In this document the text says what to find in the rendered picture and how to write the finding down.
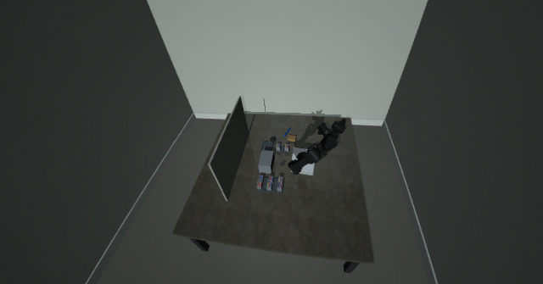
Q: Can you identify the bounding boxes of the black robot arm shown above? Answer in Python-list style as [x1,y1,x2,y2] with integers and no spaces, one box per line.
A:
[288,123,338,175]

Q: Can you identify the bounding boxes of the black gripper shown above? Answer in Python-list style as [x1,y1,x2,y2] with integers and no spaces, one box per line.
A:
[322,118,346,140]

